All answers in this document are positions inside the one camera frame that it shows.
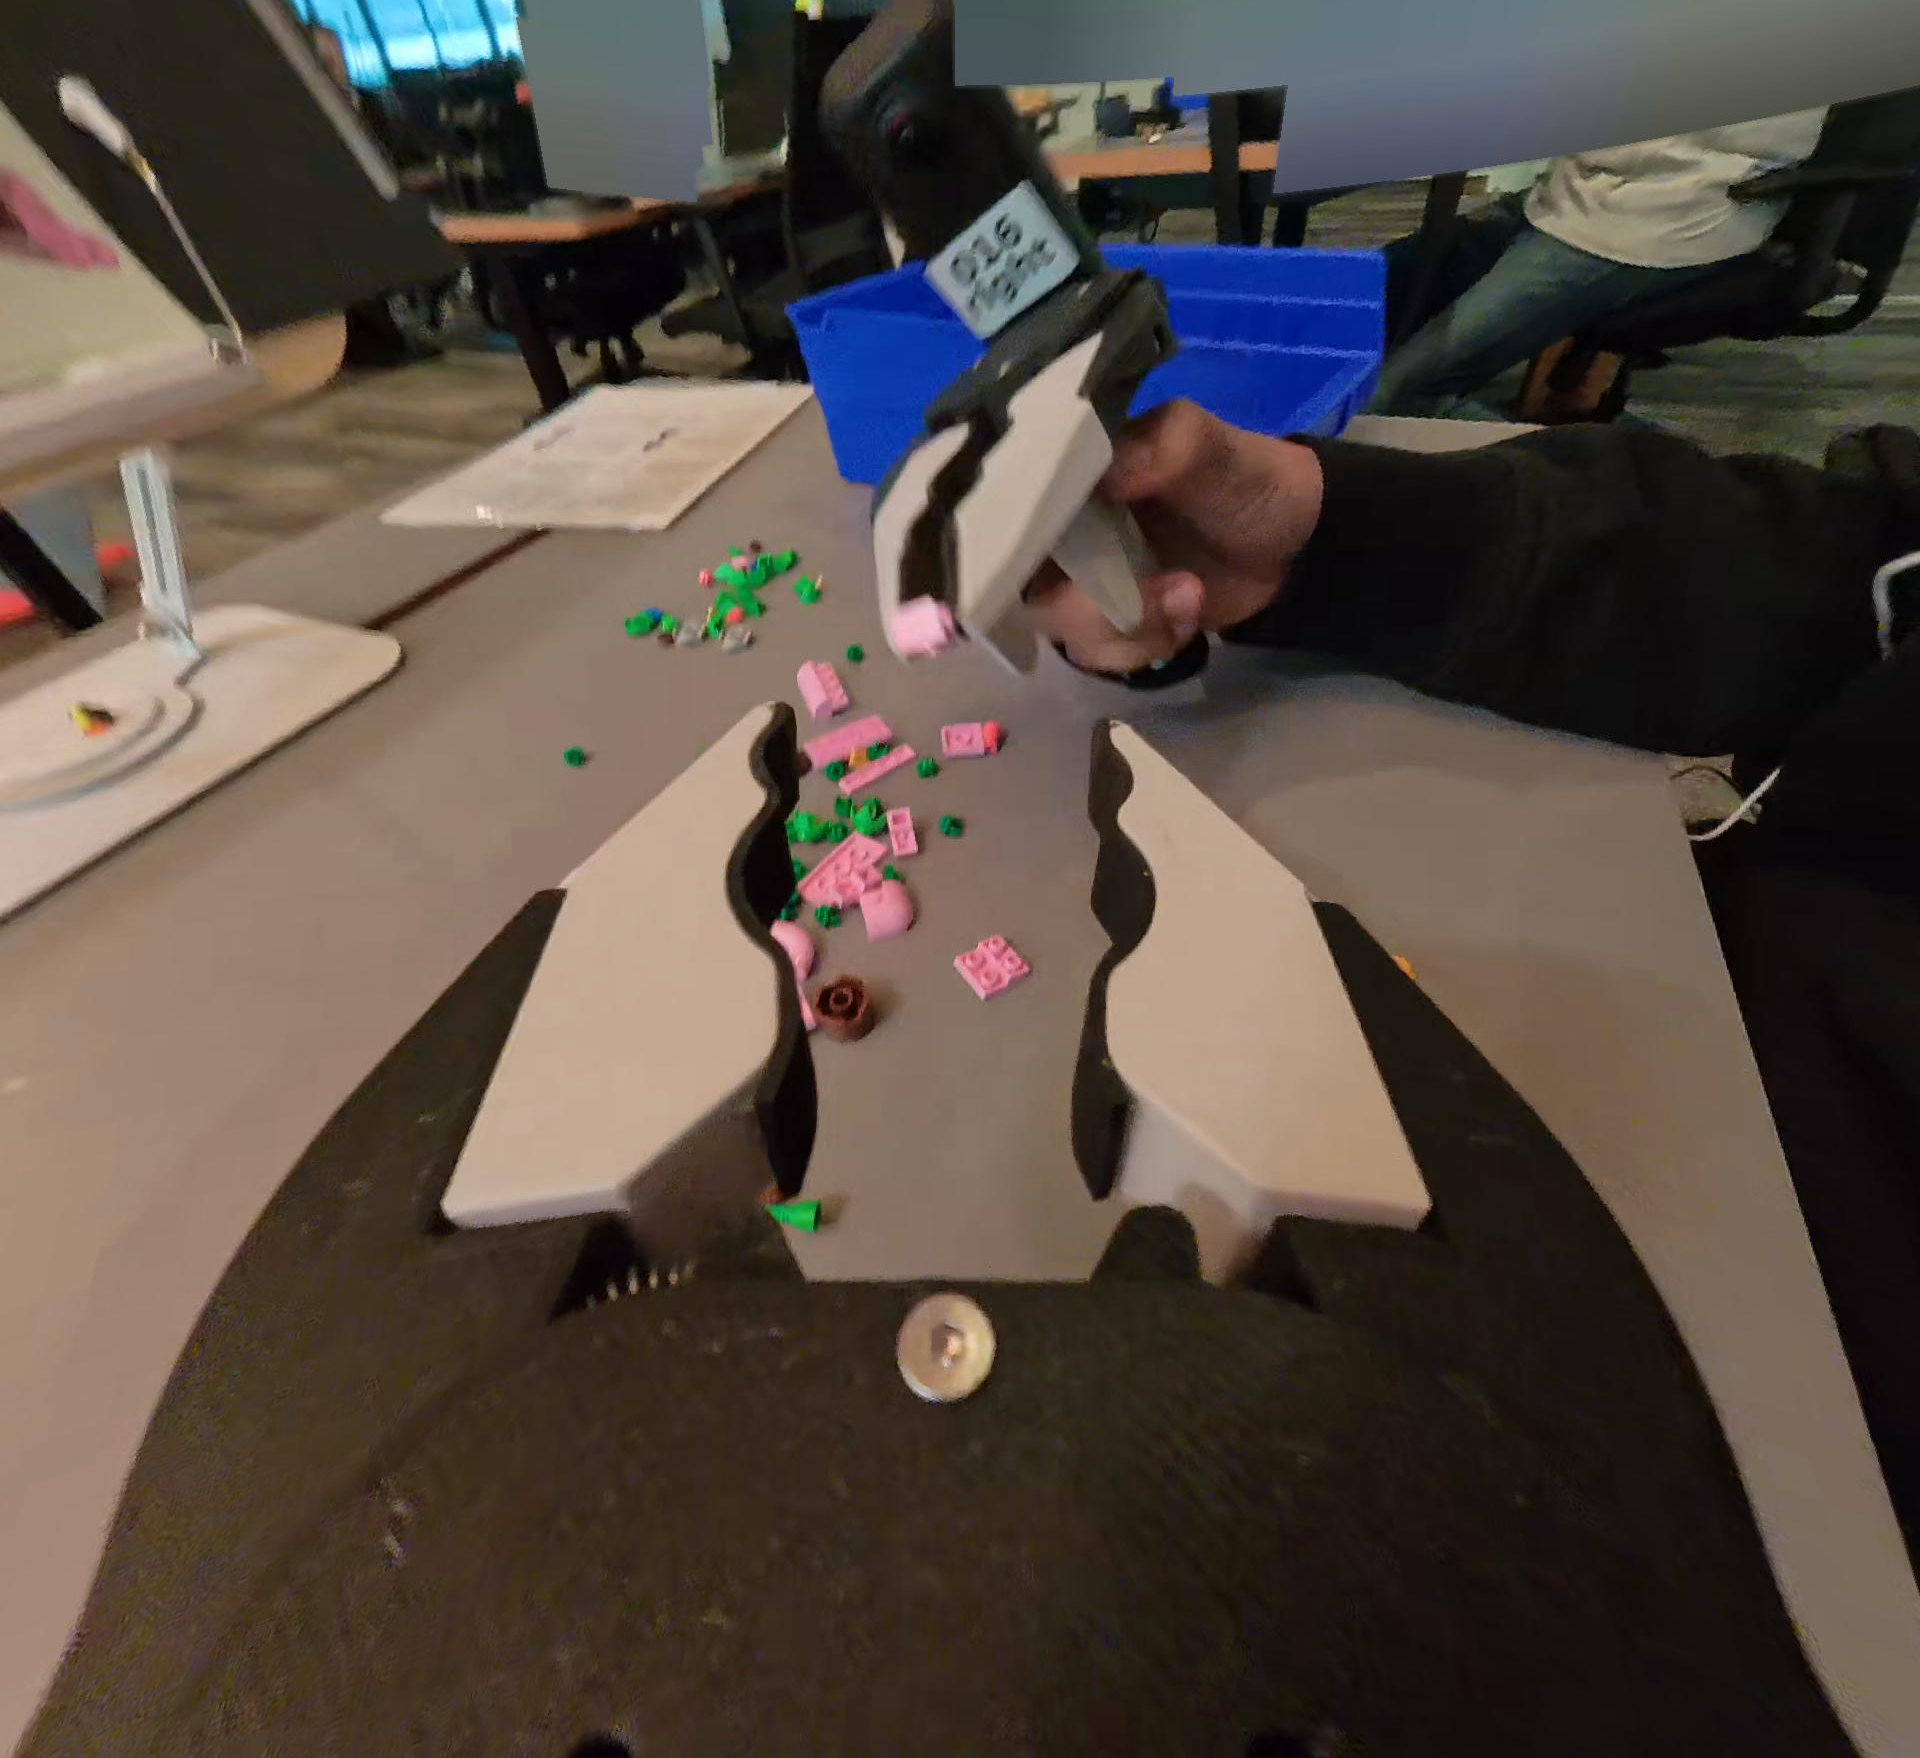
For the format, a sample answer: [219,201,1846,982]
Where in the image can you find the black backing board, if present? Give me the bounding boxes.
[0,0,462,343]

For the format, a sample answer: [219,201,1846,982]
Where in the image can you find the cluster of tiny colourful toy pieces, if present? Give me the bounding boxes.
[619,541,825,659]

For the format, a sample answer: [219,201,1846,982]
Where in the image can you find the person's right hand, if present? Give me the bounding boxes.
[1036,399,1325,679]

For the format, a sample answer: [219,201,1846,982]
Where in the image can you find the pile of pink green toy bricks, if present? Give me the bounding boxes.
[567,642,1010,1239]

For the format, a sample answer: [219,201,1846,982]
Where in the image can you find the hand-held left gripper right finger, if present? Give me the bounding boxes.
[1069,720,1431,1282]

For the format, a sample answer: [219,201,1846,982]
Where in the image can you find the white charging cable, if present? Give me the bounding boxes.
[57,79,248,360]

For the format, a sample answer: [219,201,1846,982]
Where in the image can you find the white tablet stand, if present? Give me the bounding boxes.
[0,320,404,926]

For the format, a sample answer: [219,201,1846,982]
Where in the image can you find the person's right forearm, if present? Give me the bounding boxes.
[1267,422,1920,758]

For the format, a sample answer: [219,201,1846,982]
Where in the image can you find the tablet with instruction picture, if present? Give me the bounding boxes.
[0,109,210,399]

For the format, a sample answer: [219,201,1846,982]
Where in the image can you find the white printed paper sheet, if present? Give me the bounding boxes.
[381,381,813,537]

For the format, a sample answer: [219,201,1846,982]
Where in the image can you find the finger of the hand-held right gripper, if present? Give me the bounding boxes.
[877,422,982,612]
[929,338,1117,673]

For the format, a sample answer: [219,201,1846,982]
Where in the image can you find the white cord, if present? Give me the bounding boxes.
[1688,551,1920,839]

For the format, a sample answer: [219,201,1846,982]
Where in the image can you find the grey partition panel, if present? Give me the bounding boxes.
[512,0,717,203]

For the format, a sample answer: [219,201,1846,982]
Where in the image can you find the wooden edged desk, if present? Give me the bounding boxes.
[439,175,799,414]

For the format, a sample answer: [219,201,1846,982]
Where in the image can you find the blue plastic bin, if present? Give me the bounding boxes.
[787,239,1390,489]

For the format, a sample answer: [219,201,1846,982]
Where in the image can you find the black office chair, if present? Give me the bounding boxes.
[1544,83,1920,414]

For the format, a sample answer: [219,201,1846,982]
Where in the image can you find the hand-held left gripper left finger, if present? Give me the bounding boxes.
[439,700,825,1236]

